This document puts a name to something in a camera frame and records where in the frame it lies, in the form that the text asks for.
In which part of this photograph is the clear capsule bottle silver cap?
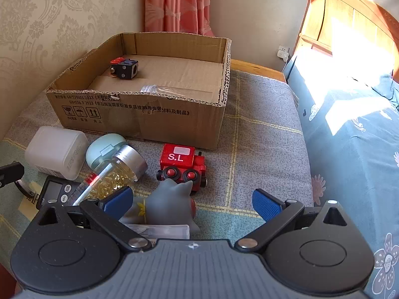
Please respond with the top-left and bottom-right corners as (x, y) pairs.
(84, 145), (148, 201)

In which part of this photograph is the black cube toy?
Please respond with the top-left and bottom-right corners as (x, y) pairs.
(110, 58), (139, 80)

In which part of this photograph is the plaid grey blanket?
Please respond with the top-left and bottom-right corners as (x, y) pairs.
(0, 69), (314, 287)

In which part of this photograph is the brown cardboard box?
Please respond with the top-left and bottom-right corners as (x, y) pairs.
(45, 32), (233, 150)

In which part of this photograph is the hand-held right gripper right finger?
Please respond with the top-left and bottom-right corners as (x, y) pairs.
(234, 188), (348, 253)

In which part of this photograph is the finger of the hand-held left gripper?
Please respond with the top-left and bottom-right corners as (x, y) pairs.
(0, 161), (25, 188)

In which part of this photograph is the wooden headboard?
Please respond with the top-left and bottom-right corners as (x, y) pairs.
(295, 0), (399, 83)

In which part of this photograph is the clear tube with red band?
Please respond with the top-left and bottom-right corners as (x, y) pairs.
(72, 171), (103, 206)

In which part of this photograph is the black digital timer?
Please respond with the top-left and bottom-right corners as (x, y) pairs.
(36, 176), (82, 210)

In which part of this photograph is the blue floral bedsheet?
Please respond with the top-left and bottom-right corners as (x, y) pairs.
(282, 53), (399, 299)

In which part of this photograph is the clear plastic tube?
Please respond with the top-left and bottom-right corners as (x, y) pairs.
(140, 84), (200, 96)

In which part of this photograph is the blue pillow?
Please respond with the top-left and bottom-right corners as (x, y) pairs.
(371, 73), (399, 113)

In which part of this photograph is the clear plastic case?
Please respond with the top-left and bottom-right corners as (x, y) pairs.
(126, 224), (191, 241)

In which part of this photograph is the grey animal toy figure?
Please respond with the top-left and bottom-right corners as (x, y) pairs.
(131, 178), (200, 234)

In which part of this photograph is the white plastic bottle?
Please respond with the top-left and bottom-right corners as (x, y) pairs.
(25, 126), (90, 180)

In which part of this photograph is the red toy train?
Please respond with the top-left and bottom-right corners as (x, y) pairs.
(156, 143), (208, 194)

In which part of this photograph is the mint green oval case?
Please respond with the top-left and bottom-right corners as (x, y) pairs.
(86, 133), (128, 169)

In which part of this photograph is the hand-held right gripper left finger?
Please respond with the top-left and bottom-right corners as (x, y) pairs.
(37, 185), (153, 253)

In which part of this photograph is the pink patterned curtain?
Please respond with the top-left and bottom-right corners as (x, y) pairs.
(145, 0), (215, 37)

